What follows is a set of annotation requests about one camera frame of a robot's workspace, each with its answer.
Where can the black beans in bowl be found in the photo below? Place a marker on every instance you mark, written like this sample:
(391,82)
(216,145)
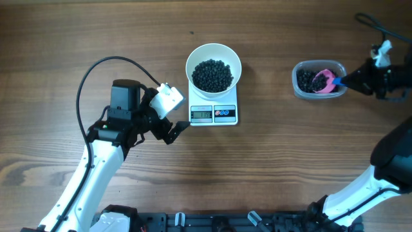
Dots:
(212,76)

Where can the cream white bowl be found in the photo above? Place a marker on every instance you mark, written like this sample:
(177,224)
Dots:
(217,52)

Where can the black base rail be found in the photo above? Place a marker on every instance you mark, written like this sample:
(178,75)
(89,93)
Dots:
(231,221)

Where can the black beans in container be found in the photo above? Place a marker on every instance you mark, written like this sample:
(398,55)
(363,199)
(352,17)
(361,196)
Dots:
(308,81)

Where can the clear plastic bean container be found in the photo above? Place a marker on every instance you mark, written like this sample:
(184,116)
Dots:
(318,65)

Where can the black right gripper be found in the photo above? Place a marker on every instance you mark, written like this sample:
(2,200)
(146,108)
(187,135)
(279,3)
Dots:
(371,80)

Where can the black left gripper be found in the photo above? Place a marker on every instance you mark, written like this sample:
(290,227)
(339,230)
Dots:
(165,131)

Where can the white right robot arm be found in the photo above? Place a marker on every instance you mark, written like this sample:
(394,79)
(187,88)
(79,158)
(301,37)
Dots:
(389,173)

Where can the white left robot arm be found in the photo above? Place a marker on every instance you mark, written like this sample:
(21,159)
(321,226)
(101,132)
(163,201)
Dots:
(133,111)

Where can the white digital kitchen scale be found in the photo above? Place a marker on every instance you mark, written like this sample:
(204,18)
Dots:
(216,111)

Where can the pink scoop blue handle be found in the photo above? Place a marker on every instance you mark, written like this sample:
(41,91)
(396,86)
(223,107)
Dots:
(328,80)

